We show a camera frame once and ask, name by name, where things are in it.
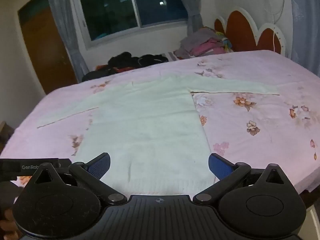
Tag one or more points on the grey curtain beside door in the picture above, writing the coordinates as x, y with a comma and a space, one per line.
65, 30

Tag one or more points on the striped pillow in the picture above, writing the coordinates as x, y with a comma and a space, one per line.
171, 56

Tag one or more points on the pale green knit sweater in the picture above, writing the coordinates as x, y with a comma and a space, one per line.
150, 120

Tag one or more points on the grey hanging cloth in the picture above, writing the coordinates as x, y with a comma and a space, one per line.
305, 25

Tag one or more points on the sliding glass window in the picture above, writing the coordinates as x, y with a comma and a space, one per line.
130, 7

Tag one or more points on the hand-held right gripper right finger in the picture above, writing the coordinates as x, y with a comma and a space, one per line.
220, 166

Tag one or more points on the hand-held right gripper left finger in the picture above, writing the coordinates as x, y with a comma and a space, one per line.
100, 165

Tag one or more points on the stack of folded clothes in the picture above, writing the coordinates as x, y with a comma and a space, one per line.
202, 43

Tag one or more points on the grey curtain beside headboard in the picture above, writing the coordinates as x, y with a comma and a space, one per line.
190, 7

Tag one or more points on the brown wooden door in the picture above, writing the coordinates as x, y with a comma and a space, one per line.
45, 47

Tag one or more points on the brown and white scalloped headboard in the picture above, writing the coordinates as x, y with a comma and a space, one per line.
242, 32

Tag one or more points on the pile of black clothes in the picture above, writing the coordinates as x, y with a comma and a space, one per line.
125, 61

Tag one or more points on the pink floral bedsheet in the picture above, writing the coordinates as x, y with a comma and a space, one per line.
250, 130

